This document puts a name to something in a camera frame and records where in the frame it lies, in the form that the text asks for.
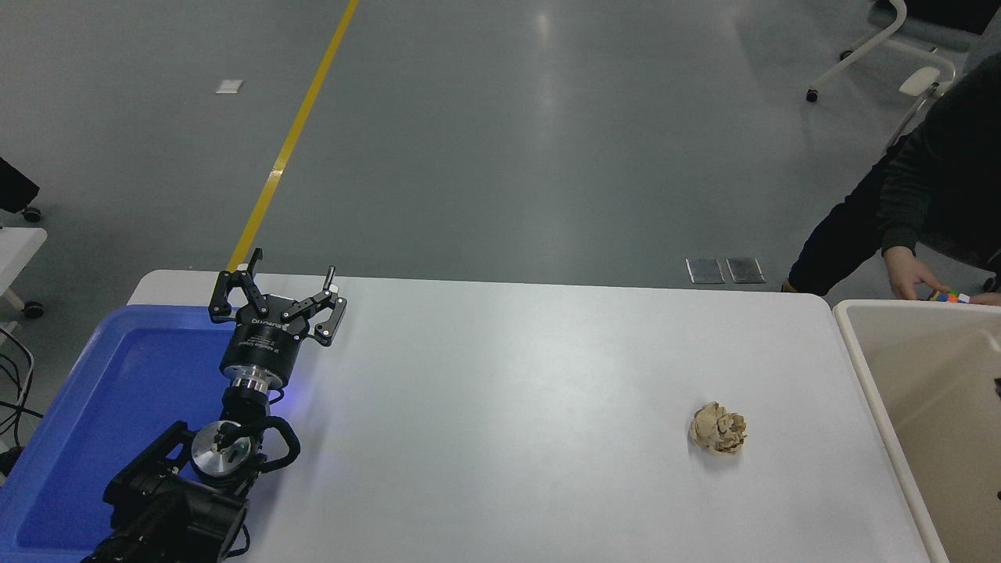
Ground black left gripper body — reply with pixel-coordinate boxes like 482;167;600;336
219;311;310;382

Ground person's right hand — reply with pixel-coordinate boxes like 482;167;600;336
884;246;952;302

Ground blue plastic tray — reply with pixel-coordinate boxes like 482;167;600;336
0;304;243;563

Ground white wheeled side table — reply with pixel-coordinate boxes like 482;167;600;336
0;227;48;321

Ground black wheeled chair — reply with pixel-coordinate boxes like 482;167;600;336
0;156;41;224

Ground crumpled tan paper ball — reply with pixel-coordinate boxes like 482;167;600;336
688;402;748;455

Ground large pale bin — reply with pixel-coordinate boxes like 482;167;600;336
833;299;1001;563

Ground person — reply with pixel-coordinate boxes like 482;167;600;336
782;51;1001;296

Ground white-framed wheeled chair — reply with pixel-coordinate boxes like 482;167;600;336
805;0;1001;149

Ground black cables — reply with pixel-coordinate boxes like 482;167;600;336
0;325;37;478

